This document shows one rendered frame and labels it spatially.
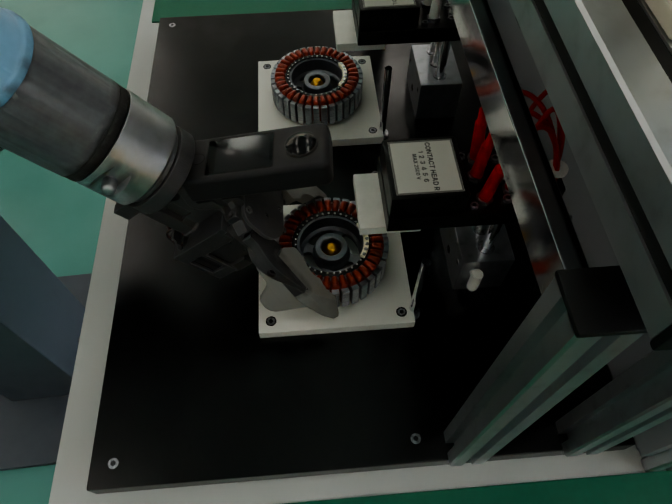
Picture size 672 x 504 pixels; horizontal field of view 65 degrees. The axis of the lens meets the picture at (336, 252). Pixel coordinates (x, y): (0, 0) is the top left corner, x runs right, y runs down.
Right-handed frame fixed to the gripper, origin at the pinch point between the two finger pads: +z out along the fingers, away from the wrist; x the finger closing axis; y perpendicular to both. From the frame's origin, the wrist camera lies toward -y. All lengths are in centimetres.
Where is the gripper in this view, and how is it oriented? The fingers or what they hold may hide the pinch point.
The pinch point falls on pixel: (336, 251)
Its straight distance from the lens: 53.1
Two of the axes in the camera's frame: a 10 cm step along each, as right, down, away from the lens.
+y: -7.8, 3.8, 4.9
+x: 0.8, 8.5, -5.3
